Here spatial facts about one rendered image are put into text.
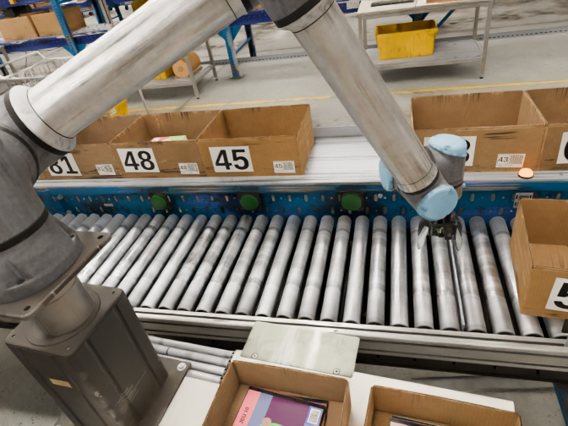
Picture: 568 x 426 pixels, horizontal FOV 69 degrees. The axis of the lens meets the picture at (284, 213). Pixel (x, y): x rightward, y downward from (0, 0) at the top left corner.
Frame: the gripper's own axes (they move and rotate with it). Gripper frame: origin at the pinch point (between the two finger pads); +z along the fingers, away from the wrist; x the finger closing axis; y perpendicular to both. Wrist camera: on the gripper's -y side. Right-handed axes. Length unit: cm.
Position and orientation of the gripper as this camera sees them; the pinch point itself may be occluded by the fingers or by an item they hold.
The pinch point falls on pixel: (438, 246)
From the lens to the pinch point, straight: 134.5
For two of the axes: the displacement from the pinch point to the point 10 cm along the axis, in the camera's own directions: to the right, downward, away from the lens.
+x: 9.6, 0.1, -2.6
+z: 1.5, 8.1, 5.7
